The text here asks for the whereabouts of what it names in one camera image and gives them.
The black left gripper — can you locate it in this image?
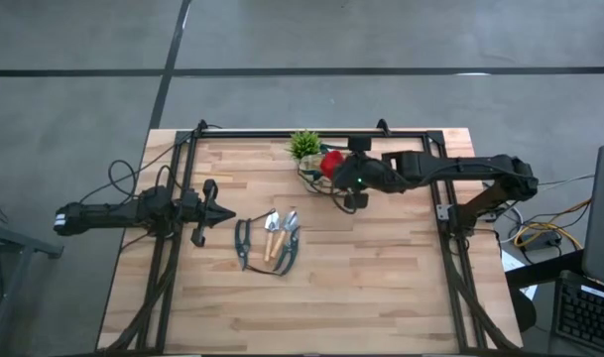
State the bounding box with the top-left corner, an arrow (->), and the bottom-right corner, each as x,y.
181,178 -> 238,248

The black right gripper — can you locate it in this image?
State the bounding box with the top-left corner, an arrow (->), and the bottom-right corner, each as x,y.
332,137 -> 385,210

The red garden glove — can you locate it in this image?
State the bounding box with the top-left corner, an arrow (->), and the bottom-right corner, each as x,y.
319,150 -> 346,180

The small shovel wooden handle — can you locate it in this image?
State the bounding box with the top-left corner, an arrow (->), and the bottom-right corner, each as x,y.
263,210 -> 282,264

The pointed trowel wooden handle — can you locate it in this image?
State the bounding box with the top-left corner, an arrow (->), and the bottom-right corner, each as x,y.
270,209 -> 301,260

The beige gardening bag green trim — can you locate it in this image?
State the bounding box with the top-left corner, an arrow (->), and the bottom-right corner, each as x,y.
297,142 -> 353,199

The small green artificial plant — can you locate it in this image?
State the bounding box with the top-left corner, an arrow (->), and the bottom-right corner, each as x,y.
286,129 -> 324,162

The white paper sheet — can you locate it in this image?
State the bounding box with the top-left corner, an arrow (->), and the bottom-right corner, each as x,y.
500,246 -> 539,301

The grey power adapter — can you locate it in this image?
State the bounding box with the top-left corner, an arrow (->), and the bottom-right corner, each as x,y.
522,229 -> 563,250

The grey metal stand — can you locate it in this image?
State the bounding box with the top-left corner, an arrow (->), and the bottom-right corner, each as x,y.
0,197 -> 65,357

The black round stool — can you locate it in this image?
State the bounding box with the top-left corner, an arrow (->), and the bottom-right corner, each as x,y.
509,287 -> 538,334

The black keyboard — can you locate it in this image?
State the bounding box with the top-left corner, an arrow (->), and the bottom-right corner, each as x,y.
548,270 -> 604,356

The black aluminium table frame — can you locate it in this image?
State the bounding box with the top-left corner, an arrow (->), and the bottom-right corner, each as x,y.
100,118 -> 520,355

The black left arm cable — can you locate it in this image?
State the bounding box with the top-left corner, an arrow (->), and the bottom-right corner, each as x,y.
77,123 -> 224,204

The yellow cable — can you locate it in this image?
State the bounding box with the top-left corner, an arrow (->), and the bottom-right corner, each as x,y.
513,197 -> 593,252

